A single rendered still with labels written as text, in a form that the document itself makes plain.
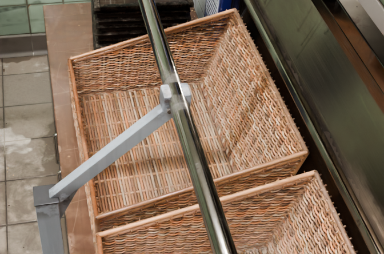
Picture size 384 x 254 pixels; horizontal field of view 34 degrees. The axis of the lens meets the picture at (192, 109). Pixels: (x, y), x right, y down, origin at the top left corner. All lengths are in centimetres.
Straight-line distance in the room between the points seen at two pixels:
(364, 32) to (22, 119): 174
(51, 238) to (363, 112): 63
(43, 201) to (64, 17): 112
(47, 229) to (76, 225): 37
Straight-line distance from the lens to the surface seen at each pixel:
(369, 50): 114
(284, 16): 148
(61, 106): 181
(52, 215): 114
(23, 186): 238
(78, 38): 205
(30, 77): 280
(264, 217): 141
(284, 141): 144
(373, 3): 82
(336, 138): 126
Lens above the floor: 183
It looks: 44 degrees down
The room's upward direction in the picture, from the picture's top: 6 degrees clockwise
